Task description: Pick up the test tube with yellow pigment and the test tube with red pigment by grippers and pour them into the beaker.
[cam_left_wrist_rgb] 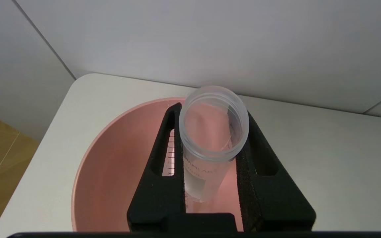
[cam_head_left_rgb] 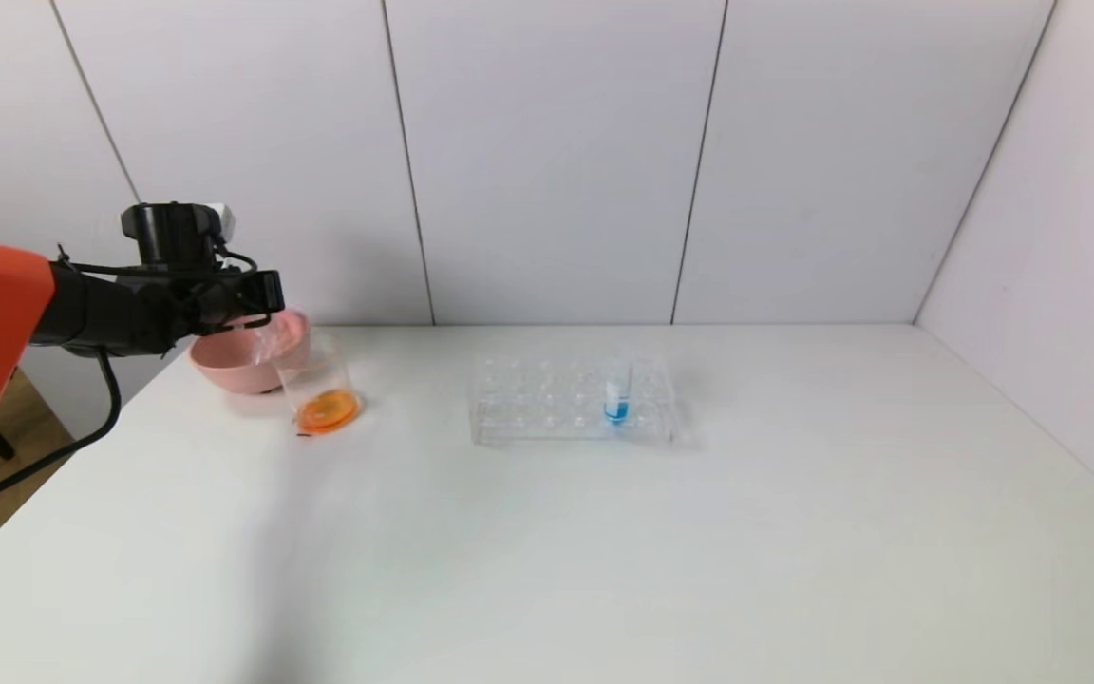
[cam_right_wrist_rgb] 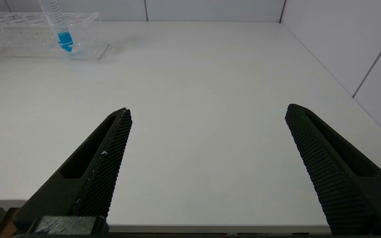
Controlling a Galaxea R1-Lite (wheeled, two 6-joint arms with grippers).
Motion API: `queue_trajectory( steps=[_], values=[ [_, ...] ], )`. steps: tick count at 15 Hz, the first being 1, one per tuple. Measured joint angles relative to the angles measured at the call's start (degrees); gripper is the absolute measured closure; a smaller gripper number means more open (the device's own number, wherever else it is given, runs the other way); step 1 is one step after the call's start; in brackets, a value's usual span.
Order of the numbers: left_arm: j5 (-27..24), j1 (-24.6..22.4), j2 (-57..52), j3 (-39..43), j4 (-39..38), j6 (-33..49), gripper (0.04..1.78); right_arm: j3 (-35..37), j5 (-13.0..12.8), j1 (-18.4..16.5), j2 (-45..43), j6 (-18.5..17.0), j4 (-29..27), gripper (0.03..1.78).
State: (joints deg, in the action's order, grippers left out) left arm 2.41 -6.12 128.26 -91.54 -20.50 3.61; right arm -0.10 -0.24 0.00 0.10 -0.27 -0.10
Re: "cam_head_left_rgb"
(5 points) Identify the test tube with blue pigment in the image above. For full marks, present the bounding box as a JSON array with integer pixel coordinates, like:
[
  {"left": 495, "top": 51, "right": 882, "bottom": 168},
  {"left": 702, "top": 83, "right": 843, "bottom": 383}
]
[{"left": 604, "top": 356, "right": 633, "bottom": 427}]

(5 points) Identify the clear plastic beaker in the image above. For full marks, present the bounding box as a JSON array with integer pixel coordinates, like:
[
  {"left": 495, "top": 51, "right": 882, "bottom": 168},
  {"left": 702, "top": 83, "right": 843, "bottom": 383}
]
[{"left": 272, "top": 328, "right": 361, "bottom": 436}]

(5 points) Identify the test tube with yellow pigment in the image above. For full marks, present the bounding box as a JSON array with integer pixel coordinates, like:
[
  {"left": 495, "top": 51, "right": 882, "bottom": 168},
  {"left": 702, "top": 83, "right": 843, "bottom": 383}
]
[{"left": 257, "top": 318, "right": 296, "bottom": 367}]

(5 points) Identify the clear plastic test tube rack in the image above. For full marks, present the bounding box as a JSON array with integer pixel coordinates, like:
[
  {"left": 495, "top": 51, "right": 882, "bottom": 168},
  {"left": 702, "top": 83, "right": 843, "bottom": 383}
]
[{"left": 468, "top": 353, "right": 676, "bottom": 446}]

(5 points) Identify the thin black camera cable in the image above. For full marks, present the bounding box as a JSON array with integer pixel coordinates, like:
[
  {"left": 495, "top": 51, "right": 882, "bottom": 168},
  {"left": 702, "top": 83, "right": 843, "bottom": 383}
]
[{"left": 58, "top": 245, "right": 259, "bottom": 281}]

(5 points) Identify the pink plastic bowl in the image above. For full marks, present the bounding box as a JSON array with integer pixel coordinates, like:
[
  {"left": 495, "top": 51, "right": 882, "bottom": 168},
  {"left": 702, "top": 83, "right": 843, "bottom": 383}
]
[{"left": 189, "top": 309, "right": 312, "bottom": 395}]

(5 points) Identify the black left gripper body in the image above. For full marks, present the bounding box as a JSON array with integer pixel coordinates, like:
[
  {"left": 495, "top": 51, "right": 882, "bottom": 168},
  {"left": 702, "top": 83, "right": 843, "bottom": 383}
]
[{"left": 200, "top": 270, "right": 286, "bottom": 325}]

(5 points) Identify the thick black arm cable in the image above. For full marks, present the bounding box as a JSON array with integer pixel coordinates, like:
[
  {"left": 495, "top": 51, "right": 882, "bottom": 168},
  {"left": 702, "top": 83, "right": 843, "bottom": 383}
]
[{"left": 0, "top": 350, "right": 123, "bottom": 506}]

